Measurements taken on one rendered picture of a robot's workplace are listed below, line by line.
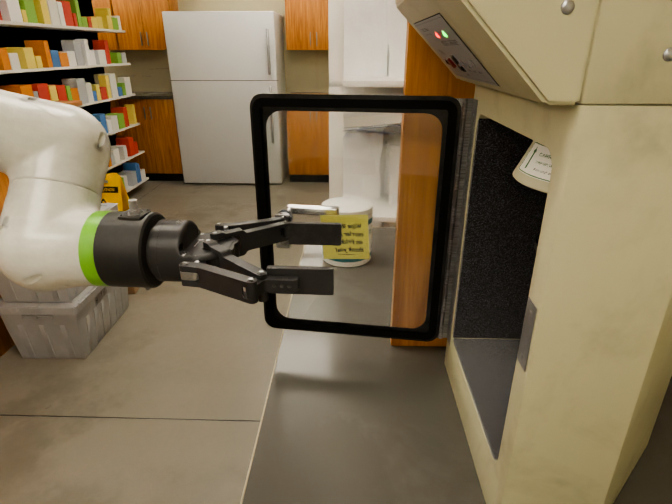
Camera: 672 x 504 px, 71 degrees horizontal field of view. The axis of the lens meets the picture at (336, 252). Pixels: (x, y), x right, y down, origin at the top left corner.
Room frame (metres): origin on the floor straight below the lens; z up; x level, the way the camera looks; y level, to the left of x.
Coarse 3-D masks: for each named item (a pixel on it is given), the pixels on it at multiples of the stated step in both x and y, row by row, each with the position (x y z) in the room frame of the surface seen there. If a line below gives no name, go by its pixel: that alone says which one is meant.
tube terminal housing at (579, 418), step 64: (640, 0) 0.36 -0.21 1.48; (640, 64) 0.36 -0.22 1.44; (512, 128) 0.50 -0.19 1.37; (576, 128) 0.36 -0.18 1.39; (640, 128) 0.36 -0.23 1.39; (576, 192) 0.36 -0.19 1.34; (640, 192) 0.36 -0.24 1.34; (576, 256) 0.36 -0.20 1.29; (640, 256) 0.36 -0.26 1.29; (576, 320) 0.36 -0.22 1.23; (640, 320) 0.36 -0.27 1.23; (512, 384) 0.39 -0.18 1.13; (576, 384) 0.36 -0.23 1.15; (640, 384) 0.36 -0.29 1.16; (512, 448) 0.36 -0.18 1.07; (576, 448) 0.36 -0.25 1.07; (640, 448) 0.45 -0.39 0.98
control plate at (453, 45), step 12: (420, 24) 0.60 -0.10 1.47; (432, 24) 0.53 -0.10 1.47; (444, 24) 0.47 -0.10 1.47; (432, 36) 0.59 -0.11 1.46; (444, 36) 0.52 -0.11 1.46; (456, 36) 0.47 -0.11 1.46; (444, 48) 0.57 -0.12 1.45; (456, 48) 0.51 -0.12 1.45; (468, 48) 0.46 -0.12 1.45; (444, 60) 0.65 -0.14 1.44; (468, 60) 0.50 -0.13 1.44; (456, 72) 0.63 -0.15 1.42; (468, 72) 0.55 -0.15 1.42; (480, 72) 0.49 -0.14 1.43; (492, 84) 0.48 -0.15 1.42
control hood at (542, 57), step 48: (432, 0) 0.45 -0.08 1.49; (480, 0) 0.36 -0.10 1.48; (528, 0) 0.36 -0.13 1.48; (576, 0) 0.36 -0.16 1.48; (432, 48) 0.67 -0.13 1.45; (480, 48) 0.42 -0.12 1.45; (528, 48) 0.36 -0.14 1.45; (576, 48) 0.36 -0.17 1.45; (528, 96) 0.39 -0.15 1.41; (576, 96) 0.36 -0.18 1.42
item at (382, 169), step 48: (288, 144) 0.71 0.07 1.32; (336, 144) 0.70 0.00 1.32; (384, 144) 0.69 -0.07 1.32; (432, 144) 0.68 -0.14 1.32; (288, 192) 0.71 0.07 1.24; (336, 192) 0.70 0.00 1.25; (384, 192) 0.69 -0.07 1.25; (432, 192) 0.67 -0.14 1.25; (384, 240) 0.69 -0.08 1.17; (432, 240) 0.67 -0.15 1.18; (336, 288) 0.70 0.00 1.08; (384, 288) 0.68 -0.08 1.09
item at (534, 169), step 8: (536, 144) 0.50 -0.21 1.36; (528, 152) 0.51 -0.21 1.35; (536, 152) 0.49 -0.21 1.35; (544, 152) 0.48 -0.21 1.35; (520, 160) 0.53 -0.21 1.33; (528, 160) 0.50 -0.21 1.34; (536, 160) 0.48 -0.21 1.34; (544, 160) 0.47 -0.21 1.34; (520, 168) 0.51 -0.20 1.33; (528, 168) 0.49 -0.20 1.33; (536, 168) 0.48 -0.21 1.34; (544, 168) 0.47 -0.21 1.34; (520, 176) 0.50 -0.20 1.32; (528, 176) 0.48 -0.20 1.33; (536, 176) 0.47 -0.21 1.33; (544, 176) 0.46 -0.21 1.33; (528, 184) 0.48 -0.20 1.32; (536, 184) 0.47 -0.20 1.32; (544, 184) 0.46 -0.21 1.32; (544, 192) 0.46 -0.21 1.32
